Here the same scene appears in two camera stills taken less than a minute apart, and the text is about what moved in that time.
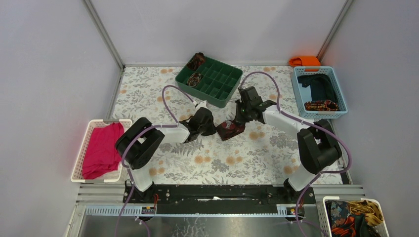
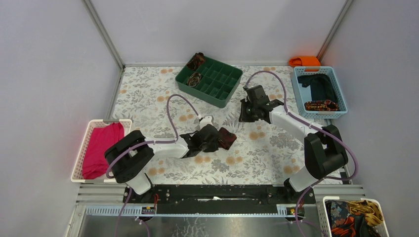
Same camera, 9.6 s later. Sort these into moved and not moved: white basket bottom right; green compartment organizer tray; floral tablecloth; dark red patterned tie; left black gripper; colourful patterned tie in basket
Moved: left black gripper; dark red patterned tie
Not moved: floral tablecloth; colourful patterned tie in basket; green compartment organizer tray; white basket bottom right
